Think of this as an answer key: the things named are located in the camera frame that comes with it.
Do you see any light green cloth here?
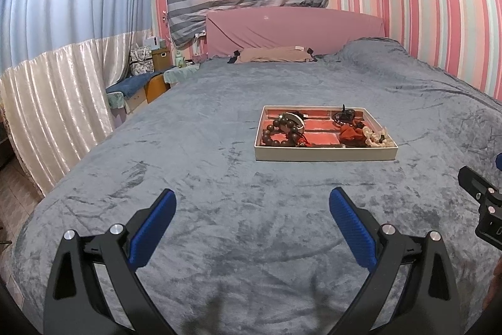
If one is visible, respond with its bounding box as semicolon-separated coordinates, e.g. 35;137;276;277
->
163;62;200;84

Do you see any grey plush blanket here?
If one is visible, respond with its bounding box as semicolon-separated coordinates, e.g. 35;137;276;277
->
8;39;502;335

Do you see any white bangle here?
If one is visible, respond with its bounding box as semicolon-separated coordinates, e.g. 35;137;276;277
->
283;112;307;131

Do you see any cardboard box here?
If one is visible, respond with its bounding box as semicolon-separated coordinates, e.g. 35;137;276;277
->
151;48;170;71

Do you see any wooden chair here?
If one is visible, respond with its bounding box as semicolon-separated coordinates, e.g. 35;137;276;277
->
146;78;170;104

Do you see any floral patterned box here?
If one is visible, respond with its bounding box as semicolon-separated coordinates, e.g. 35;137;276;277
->
129;45;153;77

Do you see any pink headboard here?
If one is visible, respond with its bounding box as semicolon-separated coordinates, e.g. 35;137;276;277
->
206;8;385;59

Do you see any orange scrunchie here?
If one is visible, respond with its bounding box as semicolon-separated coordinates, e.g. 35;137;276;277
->
338;124;365;147

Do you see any white jewelry tray red lining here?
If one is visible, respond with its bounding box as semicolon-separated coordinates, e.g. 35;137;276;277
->
254;105;399;162

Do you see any blue and white curtain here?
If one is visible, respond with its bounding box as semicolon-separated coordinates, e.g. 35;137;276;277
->
0;0;158;198

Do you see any cream satin scrunchie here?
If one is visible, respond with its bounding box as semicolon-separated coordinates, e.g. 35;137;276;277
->
361;125;395;148

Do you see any tan pillow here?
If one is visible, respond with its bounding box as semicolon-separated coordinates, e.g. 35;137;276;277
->
235;46;318;63

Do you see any black braided leather bracelet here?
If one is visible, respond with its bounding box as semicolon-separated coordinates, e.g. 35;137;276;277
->
331;104;358;124

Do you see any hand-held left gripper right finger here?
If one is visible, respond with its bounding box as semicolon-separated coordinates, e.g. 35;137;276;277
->
328;186;461;335

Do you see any wooden bead bracelet with pendant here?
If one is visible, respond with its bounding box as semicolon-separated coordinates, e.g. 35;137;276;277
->
262;114;304;148

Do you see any blue cloth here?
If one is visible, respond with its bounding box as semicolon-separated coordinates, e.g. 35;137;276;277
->
106;72;163;100

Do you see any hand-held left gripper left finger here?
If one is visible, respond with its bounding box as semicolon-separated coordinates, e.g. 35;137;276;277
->
43;189;177;335

